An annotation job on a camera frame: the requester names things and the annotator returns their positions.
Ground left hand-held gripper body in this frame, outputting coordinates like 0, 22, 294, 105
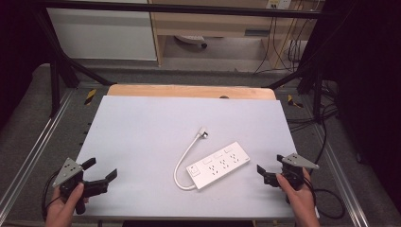
51, 157, 110, 216

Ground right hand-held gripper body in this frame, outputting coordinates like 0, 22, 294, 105
264, 152, 321, 192

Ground person's left hand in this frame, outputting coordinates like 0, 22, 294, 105
44, 182, 91, 223

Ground person's right hand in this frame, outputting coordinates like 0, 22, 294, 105
275, 167, 318, 219

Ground white power strip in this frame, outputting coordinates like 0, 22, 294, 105
185, 141, 252, 191

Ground wooden table board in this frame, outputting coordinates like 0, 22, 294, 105
106, 83, 278, 101

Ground black curtain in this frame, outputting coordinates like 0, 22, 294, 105
0, 0, 51, 127
310, 0, 401, 202

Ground white cabinet panel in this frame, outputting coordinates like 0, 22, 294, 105
45, 0, 158, 61

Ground white object under desk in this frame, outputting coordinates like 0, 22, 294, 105
174, 34, 209, 49

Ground light wooden desk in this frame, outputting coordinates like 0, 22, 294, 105
147, 0, 320, 70

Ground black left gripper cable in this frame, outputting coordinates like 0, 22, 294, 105
41, 171, 64, 221

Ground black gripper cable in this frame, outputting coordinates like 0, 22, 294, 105
309, 176, 346, 220
41, 171, 64, 221

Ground aluminium rail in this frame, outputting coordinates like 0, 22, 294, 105
0, 89, 77, 217
313, 121, 371, 227

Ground black floor cables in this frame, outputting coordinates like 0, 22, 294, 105
285, 79, 340, 165

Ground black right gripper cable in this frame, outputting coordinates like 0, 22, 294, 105
309, 176, 346, 220

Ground white power strip cable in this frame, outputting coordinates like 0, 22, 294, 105
173, 133, 203, 192

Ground hanging black cables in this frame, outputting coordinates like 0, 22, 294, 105
253, 15, 308, 76

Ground white wall socket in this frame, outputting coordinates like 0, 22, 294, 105
266, 0, 293, 10

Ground black metal frame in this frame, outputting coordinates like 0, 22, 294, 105
31, 0, 329, 119

